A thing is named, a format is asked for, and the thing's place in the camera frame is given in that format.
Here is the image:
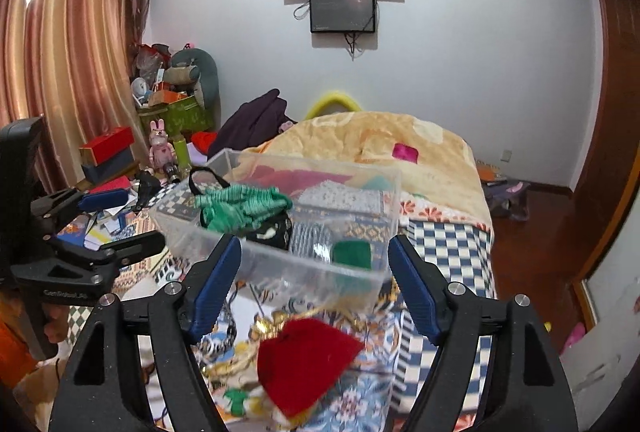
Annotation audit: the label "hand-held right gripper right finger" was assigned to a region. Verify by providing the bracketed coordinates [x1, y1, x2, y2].
[387, 235, 581, 432]

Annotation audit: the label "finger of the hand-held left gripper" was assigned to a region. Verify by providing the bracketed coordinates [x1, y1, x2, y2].
[31, 189, 129, 219]
[47, 231, 167, 272]

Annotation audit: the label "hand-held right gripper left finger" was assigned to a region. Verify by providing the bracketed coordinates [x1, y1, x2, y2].
[60, 235, 243, 432]

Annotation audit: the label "clear plastic storage bin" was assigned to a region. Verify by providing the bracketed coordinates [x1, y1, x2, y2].
[149, 149, 404, 314]

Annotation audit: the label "person's left hand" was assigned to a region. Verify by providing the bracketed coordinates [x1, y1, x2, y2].
[44, 305, 69, 339]

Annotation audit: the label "red folder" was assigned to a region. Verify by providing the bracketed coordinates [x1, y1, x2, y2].
[87, 175, 132, 199]

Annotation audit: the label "pile of books and papers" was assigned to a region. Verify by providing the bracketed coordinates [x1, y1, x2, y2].
[54, 192, 152, 254]

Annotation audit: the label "dark blue box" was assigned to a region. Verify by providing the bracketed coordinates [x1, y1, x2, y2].
[80, 147, 137, 186]

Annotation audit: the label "patterned bed sheet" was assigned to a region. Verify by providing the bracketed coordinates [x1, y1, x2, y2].
[12, 182, 497, 432]

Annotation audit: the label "red box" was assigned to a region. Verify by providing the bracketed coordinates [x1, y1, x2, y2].
[78, 127, 136, 166]

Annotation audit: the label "green folded cloth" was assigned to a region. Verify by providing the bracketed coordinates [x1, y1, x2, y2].
[332, 239, 374, 271]

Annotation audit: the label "black sock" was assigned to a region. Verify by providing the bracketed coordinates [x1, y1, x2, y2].
[244, 211, 294, 251]

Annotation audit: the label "pink rabbit toy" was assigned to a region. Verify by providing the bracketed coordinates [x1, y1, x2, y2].
[148, 117, 177, 176]

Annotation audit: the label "green striped cloth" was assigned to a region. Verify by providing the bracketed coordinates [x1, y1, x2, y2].
[193, 185, 294, 233]

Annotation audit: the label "green bottle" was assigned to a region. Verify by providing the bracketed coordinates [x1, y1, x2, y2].
[172, 135, 194, 179]

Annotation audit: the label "grey patterned cloth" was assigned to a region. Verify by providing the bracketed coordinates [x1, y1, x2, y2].
[289, 222, 334, 264]

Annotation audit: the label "teal cloth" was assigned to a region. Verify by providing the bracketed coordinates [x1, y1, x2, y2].
[361, 176, 397, 194]

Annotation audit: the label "white dotted cloth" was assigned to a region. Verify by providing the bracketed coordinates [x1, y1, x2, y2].
[299, 181, 385, 216]

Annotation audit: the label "yellow floral blanket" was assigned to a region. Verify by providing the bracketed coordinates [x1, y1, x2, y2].
[234, 109, 489, 234]

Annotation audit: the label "green cardboard box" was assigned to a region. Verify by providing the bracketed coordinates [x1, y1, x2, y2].
[137, 94, 214, 139]

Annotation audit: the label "purple bag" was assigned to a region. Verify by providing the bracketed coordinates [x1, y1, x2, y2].
[486, 181, 532, 221]

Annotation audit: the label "dark red cloth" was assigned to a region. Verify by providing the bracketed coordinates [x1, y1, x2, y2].
[249, 165, 352, 194]

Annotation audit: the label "striped brown curtain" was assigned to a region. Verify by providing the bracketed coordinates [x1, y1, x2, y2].
[0, 0, 167, 195]

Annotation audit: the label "pink cloth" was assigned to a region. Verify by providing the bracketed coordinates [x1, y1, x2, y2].
[392, 141, 419, 163]

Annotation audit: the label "orange item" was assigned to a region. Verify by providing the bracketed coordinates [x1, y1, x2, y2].
[475, 161, 502, 184]

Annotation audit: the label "grey green plush toy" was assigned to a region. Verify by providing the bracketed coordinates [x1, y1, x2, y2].
[166, 47, 221, 124]

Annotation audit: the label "dark purple garment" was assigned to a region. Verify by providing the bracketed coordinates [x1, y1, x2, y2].
[207, 88, 292, 159]

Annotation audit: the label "white board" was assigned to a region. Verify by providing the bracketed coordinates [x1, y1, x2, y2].
[559, 256, 640, 419]

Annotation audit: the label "yellow curved cushion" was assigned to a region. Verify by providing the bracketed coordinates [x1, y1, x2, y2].
[304, 90, 364, 121]

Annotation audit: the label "wooden wardrobe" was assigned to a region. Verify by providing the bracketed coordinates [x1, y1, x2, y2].
[521, 0, 640, 295]

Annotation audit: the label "black strap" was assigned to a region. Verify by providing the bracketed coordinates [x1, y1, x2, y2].
[188, 166, 231, 199]

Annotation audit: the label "black hanging cables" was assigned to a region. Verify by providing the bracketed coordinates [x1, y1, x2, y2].
[344, 31, 367, 59]

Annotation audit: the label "small black wall monitor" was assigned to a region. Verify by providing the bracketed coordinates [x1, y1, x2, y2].
[308, 0, 378, 34]

